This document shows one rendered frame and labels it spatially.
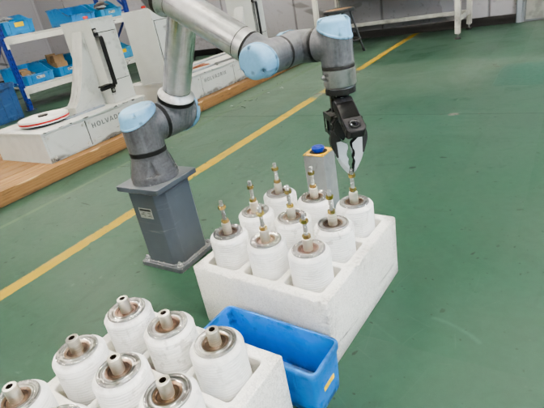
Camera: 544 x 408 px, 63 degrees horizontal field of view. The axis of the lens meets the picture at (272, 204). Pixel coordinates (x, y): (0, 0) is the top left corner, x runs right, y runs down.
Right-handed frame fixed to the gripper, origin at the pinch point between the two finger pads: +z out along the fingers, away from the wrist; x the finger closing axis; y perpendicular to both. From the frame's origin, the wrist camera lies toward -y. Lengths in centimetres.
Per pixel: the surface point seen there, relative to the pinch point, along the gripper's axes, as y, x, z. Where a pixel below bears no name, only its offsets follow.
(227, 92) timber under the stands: 285, 5, 29
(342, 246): -12.3, 8.3, 13.5
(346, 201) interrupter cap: 1.8, 1.8, 9.4
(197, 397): -47, 44, 10
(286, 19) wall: 549, -116, 0
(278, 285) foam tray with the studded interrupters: -16.0, 25.2, 16.7
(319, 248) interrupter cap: -16.9, 14.9, 9.3
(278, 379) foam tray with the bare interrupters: -39, 31, 20
